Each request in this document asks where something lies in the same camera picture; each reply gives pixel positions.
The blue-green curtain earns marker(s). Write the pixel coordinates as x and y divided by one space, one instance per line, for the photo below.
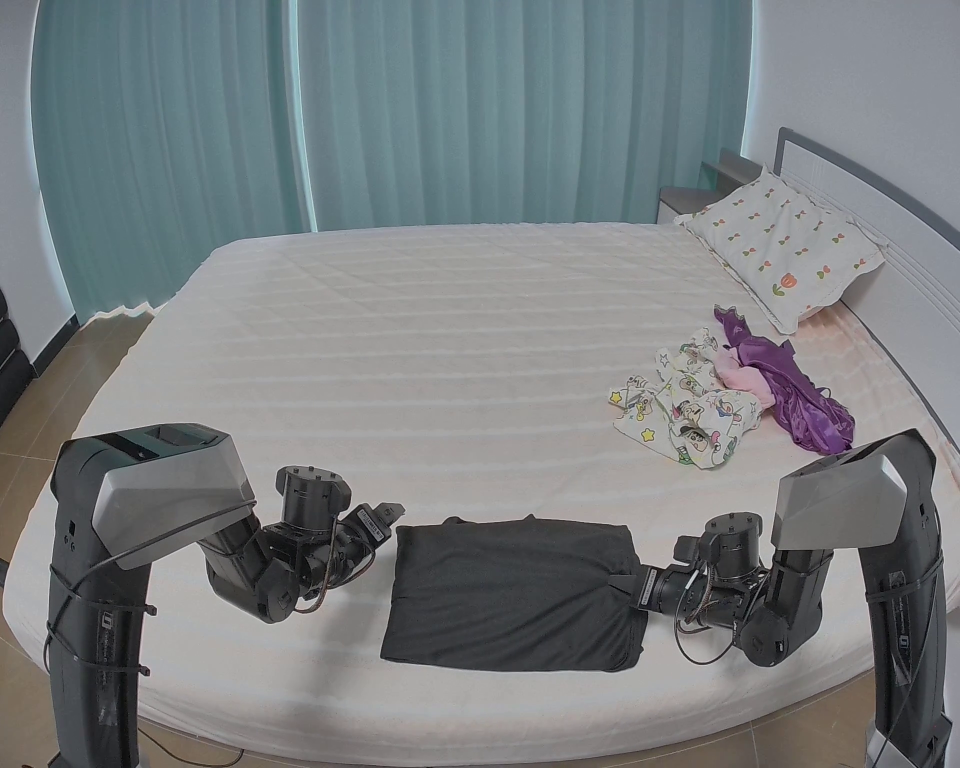
525 112
172 150

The purple garment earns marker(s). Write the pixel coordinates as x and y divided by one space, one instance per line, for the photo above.
802 397

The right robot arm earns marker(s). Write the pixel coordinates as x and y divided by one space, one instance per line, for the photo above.
832 502

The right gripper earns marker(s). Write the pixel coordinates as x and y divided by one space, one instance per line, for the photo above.
667 589

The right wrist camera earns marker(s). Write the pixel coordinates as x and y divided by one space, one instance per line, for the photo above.
686 547

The white printed garment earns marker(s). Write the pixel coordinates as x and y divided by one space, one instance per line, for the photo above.
690 420

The black T-shirt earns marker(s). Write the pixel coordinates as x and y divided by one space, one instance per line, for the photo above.
510 592

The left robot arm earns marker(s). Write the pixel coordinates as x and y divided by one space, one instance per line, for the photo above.
165 480

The white printed pillow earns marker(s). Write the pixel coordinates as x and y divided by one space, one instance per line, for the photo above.
780 240

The grey bedside table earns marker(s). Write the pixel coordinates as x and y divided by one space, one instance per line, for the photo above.
682 201

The pink garment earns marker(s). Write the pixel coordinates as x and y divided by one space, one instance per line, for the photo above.
739 375

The bed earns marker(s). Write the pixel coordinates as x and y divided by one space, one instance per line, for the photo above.
450 337

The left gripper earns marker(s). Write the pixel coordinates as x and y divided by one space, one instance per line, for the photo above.
356 547

